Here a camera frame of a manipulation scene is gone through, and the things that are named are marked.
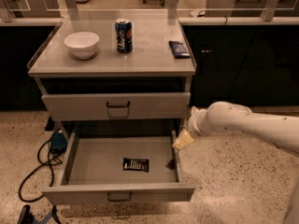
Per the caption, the black rxbar chocolate bar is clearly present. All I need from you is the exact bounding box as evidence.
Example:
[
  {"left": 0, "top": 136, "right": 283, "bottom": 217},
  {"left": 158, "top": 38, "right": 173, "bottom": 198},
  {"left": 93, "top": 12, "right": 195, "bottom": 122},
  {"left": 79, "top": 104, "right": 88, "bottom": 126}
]
[{"left": 122, "top": 158, "right": 150, "bottom": 173}]

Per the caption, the grey drawer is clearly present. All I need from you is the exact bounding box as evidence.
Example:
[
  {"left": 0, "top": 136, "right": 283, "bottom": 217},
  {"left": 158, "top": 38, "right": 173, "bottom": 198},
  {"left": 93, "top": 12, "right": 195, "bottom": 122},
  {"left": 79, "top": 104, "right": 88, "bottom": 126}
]
[
  {"left": 42, "top": 92, "right": 191, "bottom": 121},
  {"left": 43, "top": 133, "right": 194, "bottom": 205}
]

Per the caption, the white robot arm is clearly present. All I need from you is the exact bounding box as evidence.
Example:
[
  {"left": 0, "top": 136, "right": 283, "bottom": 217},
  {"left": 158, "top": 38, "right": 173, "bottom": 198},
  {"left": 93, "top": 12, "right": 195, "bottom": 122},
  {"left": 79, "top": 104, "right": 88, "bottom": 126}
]
[{"left": 174, "top": 102, "right": 299, "bottom": 224}]

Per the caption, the grey drawer cabinet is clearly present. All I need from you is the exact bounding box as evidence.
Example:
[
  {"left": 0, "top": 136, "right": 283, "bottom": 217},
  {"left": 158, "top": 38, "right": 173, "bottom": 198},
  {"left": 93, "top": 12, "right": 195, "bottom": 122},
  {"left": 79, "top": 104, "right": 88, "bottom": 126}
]
[{"left": 29, "top": 10, "right": 195, "bottom": 134}]

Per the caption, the dark blue snack packet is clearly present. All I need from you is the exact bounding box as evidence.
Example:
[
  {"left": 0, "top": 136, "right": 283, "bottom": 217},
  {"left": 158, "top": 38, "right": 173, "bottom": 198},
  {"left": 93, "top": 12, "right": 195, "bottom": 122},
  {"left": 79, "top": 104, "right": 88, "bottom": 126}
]
[{"left": 168, "top": 41, "right": 190, "bottom": 59}]

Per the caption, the blue power box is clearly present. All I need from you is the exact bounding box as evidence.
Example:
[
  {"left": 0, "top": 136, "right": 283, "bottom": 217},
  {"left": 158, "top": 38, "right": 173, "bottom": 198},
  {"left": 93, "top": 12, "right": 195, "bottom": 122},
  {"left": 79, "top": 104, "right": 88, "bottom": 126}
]
[{"left": 50, "top": 132, "right": 67, "bottom": 151}]

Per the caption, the blue pepsi can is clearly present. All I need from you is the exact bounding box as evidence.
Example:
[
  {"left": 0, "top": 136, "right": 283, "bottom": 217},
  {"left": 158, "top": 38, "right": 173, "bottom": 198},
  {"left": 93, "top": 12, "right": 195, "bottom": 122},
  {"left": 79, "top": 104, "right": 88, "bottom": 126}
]
[{"left": 115, "top": 19, "right": 133, "bottom": 53}]

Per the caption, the white ceramic bowl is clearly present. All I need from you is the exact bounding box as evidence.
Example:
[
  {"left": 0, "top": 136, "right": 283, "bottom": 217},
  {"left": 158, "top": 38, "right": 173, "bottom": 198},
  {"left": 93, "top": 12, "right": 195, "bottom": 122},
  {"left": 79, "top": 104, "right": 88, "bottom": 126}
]
[{"left": 64, "top": 32, "right": 99, "bottom": 60}]

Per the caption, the black caster base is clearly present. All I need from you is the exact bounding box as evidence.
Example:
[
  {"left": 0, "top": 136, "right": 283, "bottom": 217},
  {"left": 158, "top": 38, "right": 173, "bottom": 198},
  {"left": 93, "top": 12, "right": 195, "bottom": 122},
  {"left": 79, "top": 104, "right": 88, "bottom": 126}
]
[{"left": 17, "top": 204, "right": 62, "bottom": 224}]

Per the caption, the grey background desk left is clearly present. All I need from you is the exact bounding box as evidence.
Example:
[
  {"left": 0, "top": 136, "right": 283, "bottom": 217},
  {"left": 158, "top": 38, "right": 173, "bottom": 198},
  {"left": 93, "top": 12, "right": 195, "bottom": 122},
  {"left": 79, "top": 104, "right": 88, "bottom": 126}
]
[{"left": 5, "top": 0, "right": 61, "bottom": 18}]

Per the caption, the black floor cable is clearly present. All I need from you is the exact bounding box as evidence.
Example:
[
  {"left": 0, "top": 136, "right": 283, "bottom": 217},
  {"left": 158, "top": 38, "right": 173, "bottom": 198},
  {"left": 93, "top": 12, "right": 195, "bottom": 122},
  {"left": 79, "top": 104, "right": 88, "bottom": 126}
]
[{"left": 17, "top": 139, "right": 63, "bottom": 203}]

